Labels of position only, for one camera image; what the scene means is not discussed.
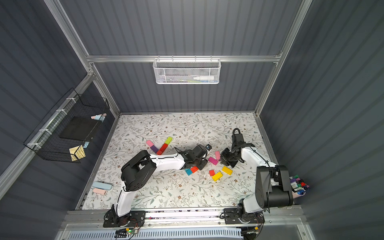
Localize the pink block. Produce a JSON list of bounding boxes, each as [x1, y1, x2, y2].
[[215, 151, 221, 161], [146, 140, 154, 148]]

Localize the yellow sticky note pad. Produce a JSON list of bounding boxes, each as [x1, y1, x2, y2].
[[69, 145, 86, 162]]

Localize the purple block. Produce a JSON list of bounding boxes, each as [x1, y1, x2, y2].
[[150, 145, 159, 154]]

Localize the yellow block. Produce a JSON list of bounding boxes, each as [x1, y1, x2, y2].
[[212, 172, 223, 182], [222, 166, 233, 176]]

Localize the magenta block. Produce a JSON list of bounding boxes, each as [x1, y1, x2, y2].
[[208, 157, 219, 166]]

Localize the pink marker cup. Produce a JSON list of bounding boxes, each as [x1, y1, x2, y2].
[[290, 175, 310, 199]]

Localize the pastel eraser blocks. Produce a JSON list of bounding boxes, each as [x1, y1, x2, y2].
[[92, 182, 113, 195]]

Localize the lime green block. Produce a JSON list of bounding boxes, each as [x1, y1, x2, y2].
[[165, 137, 173, 145]]

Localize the long red block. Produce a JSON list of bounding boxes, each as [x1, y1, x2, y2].
[[160, 143, 168, 152]]

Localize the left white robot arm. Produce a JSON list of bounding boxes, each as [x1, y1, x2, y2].
[[113, 144, 212, 218]]

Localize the white bottle in basket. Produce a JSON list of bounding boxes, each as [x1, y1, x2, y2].
[[194, 76, 215, 82]]

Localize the small teal cube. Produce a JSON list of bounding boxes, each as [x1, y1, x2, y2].
[[185, 169, 193, 176]]

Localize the black wire basket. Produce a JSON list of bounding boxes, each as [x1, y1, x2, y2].
[[24, 91, 110, 163]]

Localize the black pad in basket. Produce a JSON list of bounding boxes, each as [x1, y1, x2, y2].
[[59, 117, 101, 142]]

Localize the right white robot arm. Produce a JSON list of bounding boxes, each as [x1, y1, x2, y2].
[[220, 128, 294, 217]]

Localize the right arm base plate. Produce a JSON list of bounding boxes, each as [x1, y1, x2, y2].
[[223, 208, 265, 225]]

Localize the white wire mesh basket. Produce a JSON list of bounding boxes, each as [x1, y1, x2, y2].
[[153, 59, 222, 85]]

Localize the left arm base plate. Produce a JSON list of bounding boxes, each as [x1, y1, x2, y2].
[[103, 210, 146, 228]]

